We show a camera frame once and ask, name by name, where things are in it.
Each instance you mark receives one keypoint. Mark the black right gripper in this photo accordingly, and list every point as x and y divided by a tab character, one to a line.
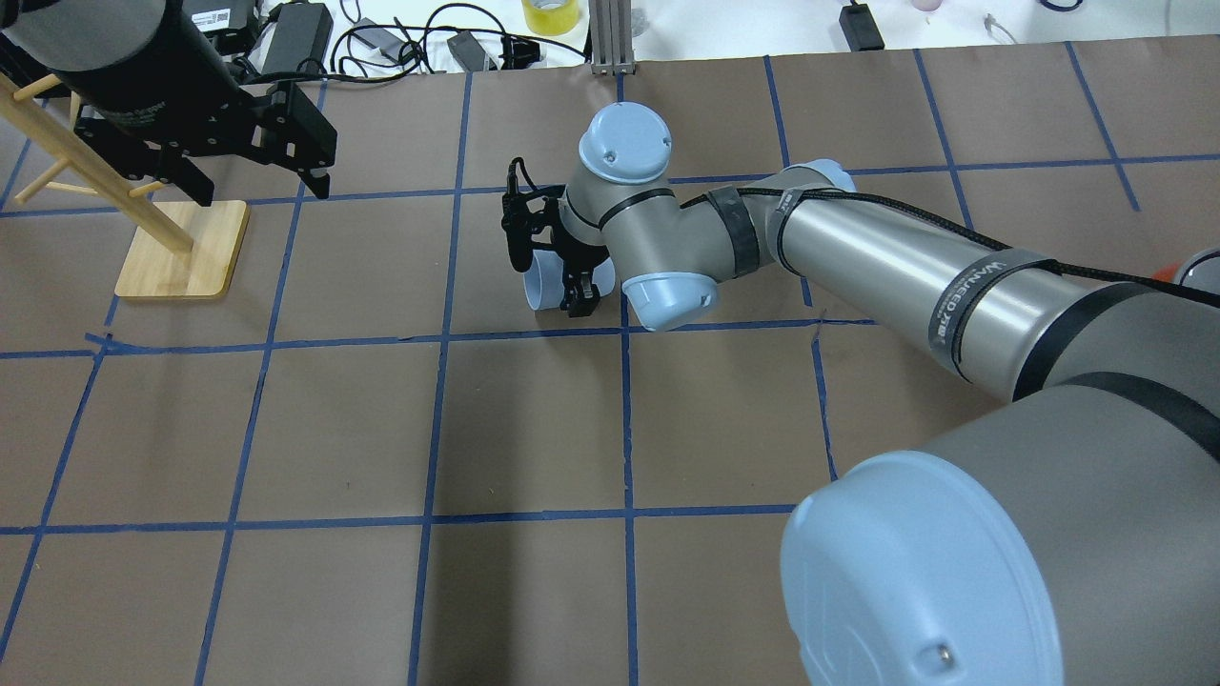
579	290

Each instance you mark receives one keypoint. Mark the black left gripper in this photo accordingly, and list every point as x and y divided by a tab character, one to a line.
157	84

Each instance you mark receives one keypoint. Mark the light blue cup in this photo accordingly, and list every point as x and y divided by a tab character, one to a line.
543	285

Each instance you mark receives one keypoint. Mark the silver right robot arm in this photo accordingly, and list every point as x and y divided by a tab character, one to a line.
1067	538

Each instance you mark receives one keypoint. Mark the yellow tape roll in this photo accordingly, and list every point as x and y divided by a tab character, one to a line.
551	18

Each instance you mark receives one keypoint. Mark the black power adapter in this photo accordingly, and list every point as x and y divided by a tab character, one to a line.
859	27

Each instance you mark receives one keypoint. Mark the orange can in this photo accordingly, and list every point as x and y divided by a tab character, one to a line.
1200	272

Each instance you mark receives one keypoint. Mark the aluminium frame post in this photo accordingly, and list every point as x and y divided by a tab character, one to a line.
610	38

